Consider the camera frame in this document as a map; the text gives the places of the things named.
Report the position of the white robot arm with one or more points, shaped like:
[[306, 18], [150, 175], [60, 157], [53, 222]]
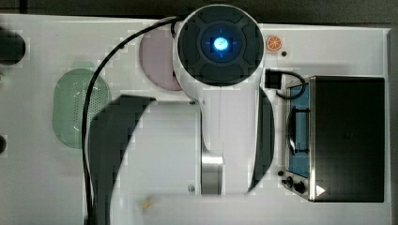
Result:
[[219, 61]]

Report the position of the black toaster oven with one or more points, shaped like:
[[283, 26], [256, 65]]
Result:
[[346, 125]]

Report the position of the grey round plate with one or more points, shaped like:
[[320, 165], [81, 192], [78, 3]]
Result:
[[156, 58]]

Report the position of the orange slice toy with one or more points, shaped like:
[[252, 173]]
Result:
[[274, 43]]

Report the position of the green perforated colander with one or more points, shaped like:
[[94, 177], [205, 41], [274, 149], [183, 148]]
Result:
[[69, 96]]

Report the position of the black cylinder cup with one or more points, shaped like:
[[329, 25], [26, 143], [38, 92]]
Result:
[[12, 47]]

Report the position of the black cylinder at edge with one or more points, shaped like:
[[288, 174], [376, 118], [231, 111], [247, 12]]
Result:
[[3, 144]]

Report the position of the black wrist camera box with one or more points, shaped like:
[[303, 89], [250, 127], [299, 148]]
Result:
[[273, 79]]

